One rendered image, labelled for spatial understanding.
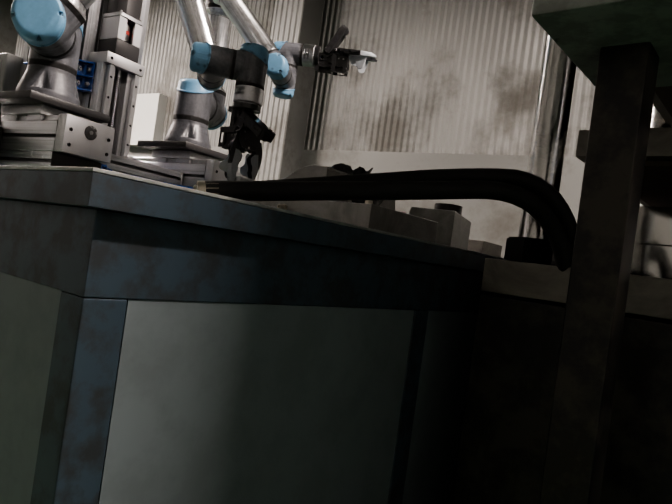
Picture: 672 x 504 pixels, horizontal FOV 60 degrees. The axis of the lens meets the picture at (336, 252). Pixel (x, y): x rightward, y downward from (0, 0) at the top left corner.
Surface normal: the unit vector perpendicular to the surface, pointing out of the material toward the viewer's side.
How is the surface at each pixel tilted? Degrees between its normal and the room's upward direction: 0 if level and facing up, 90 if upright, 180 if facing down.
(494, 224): 90
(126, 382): 90
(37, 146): 90
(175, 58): 90
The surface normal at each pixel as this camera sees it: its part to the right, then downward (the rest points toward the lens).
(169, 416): 0.77, 0.10
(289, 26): -0.52, -0.08
